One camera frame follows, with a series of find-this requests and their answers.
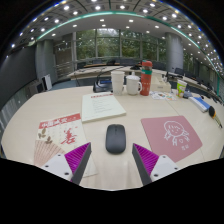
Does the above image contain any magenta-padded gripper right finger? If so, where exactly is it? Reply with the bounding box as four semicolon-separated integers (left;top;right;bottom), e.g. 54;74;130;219
131;143;181;186

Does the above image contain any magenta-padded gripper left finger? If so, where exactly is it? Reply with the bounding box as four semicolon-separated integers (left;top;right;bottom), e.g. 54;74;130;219
40;142;92;185

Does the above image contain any black computer mouse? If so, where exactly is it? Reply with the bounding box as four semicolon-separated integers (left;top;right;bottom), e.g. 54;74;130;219
105;123;127;155

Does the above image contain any pink mouse pad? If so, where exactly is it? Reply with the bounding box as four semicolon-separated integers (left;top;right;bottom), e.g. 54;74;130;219
140;115;204;164

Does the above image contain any red and white magazine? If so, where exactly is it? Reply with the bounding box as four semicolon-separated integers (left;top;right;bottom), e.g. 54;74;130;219
33;112;98;178

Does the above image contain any white paper booklet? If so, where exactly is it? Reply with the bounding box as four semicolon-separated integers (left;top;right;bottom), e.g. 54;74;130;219
81;92;128;124

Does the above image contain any colourful sticker sheet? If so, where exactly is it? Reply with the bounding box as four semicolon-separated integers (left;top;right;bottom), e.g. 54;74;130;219
149;90;178;102

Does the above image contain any white lidded mug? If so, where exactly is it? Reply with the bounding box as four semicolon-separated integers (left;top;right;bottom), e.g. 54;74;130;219
125;73;143;96

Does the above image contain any dark pouch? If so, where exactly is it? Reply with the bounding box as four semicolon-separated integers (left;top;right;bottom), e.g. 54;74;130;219
182;90;194;99

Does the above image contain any blue and white book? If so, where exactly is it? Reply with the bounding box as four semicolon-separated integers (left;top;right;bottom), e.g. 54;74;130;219
188;95;212;114

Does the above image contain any red thermos bottle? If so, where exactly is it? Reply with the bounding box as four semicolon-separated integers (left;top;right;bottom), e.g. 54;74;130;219
139;60;154;97

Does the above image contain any green and white paper cup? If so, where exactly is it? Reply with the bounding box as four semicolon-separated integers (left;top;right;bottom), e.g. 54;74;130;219
176;79;188;98

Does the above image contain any white leaning board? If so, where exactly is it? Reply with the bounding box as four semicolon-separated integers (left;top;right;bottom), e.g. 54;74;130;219
43;73;53;91

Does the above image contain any long curved conference table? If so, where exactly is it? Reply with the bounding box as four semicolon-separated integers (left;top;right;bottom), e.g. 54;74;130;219
68;64;221;101

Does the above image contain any group of office chairs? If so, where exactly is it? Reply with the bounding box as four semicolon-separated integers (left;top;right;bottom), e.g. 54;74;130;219
76;58;214;88

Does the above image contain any group of ceiling lights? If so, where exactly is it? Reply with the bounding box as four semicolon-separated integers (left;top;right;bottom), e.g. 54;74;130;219
9;0;224;73

